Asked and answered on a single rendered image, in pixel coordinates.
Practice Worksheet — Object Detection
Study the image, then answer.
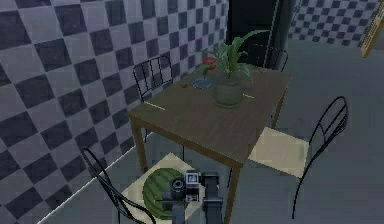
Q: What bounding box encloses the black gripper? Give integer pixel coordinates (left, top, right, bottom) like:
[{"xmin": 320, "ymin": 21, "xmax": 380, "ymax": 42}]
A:
[{"xmin": 169, "ymin": 177, "xmax": 188, "ymax": 202}]

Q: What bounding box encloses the green striped watermelon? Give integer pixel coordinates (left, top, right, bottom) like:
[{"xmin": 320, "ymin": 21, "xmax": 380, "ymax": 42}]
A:
[{"xmin": 142, "ymin": 167, "xmax": 188, "ymax": 221}]

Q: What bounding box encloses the brown wooden table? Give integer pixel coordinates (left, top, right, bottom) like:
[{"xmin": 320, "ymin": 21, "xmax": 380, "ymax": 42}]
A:
[{"xmin": 127, "ymin": 67, "xmax": 294, "ymax": 224}]

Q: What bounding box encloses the pale thin stick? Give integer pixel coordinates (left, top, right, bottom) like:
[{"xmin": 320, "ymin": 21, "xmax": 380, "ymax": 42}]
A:
[{"xmin": 144, "ymin": 101, "xmax": 167, "ymax": 111}]

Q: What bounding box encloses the grey blue round dish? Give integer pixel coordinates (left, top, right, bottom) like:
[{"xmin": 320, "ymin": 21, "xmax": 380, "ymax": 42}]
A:
[{"xmin": 189, "ymin": 77, "xmax": 215, "ymax": 90}]

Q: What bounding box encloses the green house plant grey pot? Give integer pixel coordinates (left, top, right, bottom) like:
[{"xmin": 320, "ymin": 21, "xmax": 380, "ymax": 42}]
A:
[{"xmin": 192, "ymin": 29, "xmax": 272, "ymax": 109}]

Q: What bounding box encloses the black wire chair cream seat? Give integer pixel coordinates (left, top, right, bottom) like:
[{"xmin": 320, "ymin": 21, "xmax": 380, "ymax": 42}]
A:
[
  {"xmin": 247, "ymin": 96, "xmax": 350, "ymax": 221},
  {"xmin": 81, "ymin": 147, "xmax": 205, "ymax": 224}
]

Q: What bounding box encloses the pale wooden frame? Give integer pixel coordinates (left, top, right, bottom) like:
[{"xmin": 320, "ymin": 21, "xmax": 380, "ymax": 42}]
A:
[{"xmin": 360, "ymin": 9, "xmax": 384, "ymax": 60}]

